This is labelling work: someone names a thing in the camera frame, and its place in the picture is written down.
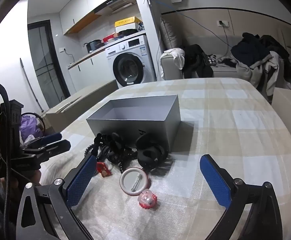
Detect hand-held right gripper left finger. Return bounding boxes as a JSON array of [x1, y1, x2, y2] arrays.
[[16, 154, 98, 240]]

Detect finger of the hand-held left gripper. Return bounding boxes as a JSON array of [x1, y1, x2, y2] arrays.
[[23, 132, 63, 151], [24, 139, 72, 159]]

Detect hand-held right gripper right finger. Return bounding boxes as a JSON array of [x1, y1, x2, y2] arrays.
[[200, 154, 284, 240]]

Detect small red hair clip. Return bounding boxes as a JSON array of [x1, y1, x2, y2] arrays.
[[97, 162, 112, 178]]

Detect black beaded bracelet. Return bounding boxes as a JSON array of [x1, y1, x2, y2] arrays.
[[84, 133, 140, 173]]

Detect grey cardboard box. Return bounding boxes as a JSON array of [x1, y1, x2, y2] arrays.
[[86, 94, 181, 153]]

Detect red round hair accessory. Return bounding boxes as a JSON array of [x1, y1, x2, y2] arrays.
[[138, 189, 158, 209]]

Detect person's left hand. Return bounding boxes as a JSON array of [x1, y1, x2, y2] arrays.
[[11, 169, 42, 188]]

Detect purple plastic bag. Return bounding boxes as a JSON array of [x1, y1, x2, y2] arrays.
[[19, 115, 45, 143]]

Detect brown cardboard box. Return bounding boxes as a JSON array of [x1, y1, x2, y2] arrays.
[[44, 80, 118, 133]]

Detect silver hair pin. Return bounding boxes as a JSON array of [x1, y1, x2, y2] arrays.
[[131, 176, 142, 192]]

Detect black-framed glass door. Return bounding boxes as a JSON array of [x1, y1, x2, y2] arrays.
[[28, 21, 70, 110]]

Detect white counter cabinet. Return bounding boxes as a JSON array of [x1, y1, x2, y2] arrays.
[[68, 47, 116, 100]]

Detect black pot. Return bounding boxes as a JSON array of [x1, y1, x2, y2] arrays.
[[84, 39, 103, 53]]

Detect beige box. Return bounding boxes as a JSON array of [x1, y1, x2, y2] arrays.
[[272, 87, 291, 140]]

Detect beige sofa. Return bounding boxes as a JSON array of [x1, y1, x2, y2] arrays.
[[160, 36, 291, 93]]

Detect beige garment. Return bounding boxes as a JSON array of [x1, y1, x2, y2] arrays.
[[235, 51, 286, 97]]

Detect white washing machine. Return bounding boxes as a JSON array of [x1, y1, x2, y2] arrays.
[[105, 34, 158, 88]]

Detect black and white patterned cloth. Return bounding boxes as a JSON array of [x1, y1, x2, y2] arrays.
[[207, 54, 236, 68]]

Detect black garment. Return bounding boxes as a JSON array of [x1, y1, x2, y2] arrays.
[[182, 44, 214, 79]]

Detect white garment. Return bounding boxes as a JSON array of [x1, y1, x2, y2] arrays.
[[162, 47, 186, 70]]

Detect black bag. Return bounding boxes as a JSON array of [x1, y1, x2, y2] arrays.
[[117, 27, 146, 39]]

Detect dark clothes pile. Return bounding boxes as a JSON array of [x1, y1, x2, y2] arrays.
[[232, 32, 289, 65]]

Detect yellow box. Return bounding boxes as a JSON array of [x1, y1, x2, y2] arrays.
[[115, 16, 143, 33]]

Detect range hood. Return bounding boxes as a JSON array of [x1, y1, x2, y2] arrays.
[[94, 0, 137, 15]]

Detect grey pillow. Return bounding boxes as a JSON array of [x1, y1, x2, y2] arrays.
[[160, 17, 183, 52]]

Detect black hair ties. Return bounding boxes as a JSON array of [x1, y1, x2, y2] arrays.
[[98, 132, 133, 165]]

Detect broom handle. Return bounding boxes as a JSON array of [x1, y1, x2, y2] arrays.
[[19, 58, 43, 113]]

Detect white wall cabinet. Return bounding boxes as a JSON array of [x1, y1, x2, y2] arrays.
[[59, 0, 141, 35]]

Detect blue cable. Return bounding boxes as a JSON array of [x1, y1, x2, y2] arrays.
[[149, 0, 232, 55]]

